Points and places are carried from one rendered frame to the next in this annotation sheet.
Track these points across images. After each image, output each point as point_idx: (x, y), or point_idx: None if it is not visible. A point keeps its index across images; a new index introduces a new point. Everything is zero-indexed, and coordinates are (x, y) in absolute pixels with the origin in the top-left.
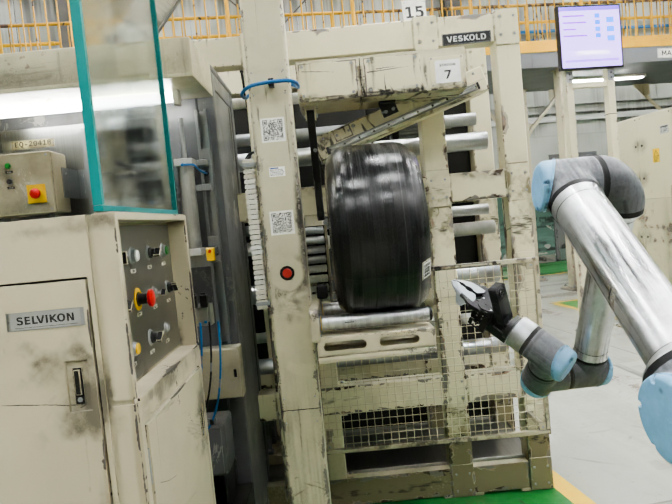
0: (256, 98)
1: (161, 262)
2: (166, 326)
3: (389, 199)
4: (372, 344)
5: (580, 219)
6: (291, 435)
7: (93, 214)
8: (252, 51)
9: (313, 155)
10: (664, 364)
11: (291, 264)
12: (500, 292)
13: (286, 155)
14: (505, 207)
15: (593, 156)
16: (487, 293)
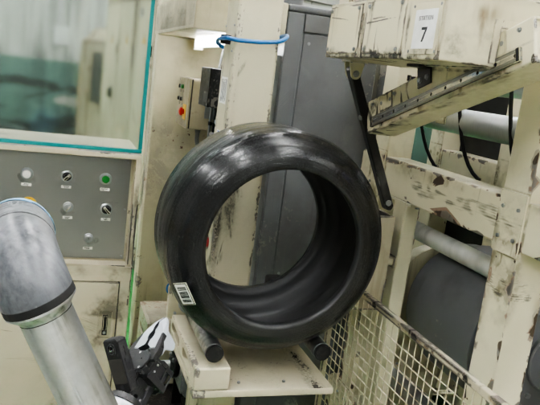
0: (224, 54)
1: (99, 187)
2: (85, 236)
3: (169, 196)
4: (180, 348)
5: None
6: (187, 396)
7: None
8: (230, 2)
9: (361, 124)
10: None
11: (209, 235)
12: (108, 348)
13: (222, 120)
14: None
15: (10, 212)
16: (148, 350)
